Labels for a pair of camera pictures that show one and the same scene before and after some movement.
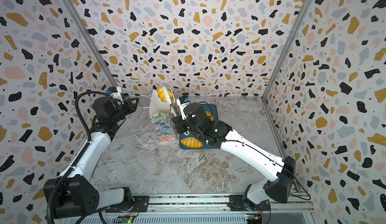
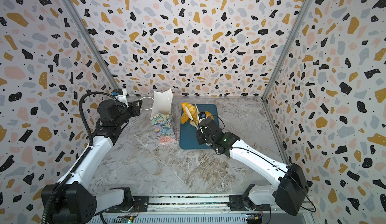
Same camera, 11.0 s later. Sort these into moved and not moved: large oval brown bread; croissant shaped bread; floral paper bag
Moved: croissant shaped bread
Not moved: floral paper bag; large oval brown bread
